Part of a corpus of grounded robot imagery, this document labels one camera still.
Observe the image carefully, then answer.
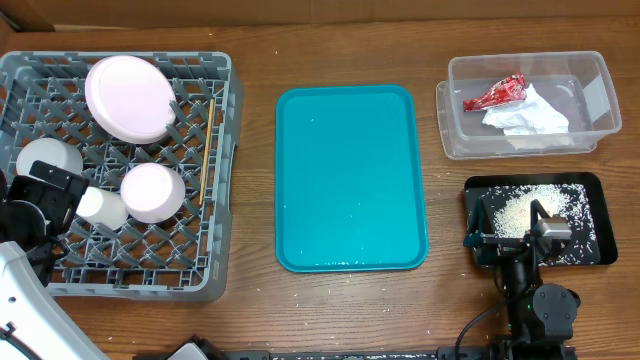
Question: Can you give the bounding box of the white rice pile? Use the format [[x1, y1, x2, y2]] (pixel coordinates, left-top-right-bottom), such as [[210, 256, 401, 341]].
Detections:
[[494, 185, 582, 238]]

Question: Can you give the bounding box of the pink small bowl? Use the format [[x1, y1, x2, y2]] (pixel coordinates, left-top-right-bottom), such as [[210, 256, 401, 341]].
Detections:
[[120, 163, 186, 224]]

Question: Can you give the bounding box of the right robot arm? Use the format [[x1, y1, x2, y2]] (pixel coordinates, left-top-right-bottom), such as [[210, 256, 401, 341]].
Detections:
[[453, 199, 581, 359]]

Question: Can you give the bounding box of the white cup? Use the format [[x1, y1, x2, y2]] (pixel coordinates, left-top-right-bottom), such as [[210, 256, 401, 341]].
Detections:
[[76, 186, 129, 230]]

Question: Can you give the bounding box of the red snack wrapper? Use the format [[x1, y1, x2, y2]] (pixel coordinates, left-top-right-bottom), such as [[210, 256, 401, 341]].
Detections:
[[463, 72, 527, 112]]

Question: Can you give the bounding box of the white napkin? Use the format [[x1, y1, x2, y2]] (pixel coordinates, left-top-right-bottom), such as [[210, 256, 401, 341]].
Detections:
[[482, 84, 569, 149]]

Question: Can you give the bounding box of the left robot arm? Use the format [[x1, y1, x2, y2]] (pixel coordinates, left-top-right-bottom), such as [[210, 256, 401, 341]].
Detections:
[[1, 160, 128, 359]]

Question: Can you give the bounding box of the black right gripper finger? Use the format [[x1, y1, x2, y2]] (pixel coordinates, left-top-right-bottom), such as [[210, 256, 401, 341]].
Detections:
[[530, 200, 549, 235], [463, 199, 496, 248]]

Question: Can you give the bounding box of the black waste tray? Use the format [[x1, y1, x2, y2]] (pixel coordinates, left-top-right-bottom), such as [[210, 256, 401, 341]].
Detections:
[[463, 172, 618, 266]]

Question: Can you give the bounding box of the teal plastic tray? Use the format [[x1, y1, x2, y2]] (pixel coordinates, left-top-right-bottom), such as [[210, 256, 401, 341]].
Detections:
[[274, 85, 429, 273]]

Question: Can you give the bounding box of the grey small bowl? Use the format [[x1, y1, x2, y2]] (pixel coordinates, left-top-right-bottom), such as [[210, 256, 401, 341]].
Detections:
[[16, 138, 83, 176]]

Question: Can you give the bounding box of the clear plastic bin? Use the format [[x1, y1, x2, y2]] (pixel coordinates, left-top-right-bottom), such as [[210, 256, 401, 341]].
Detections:
[[436, 51, 622, 160]]

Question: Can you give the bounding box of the grey dishwasher rack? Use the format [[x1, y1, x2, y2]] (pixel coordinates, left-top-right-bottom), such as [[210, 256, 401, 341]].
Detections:
[[1, 51, 243, 301]]

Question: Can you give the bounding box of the white round plate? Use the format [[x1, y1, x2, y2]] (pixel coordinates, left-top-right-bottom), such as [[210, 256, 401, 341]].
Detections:
[[85, 55, 176, 144]]

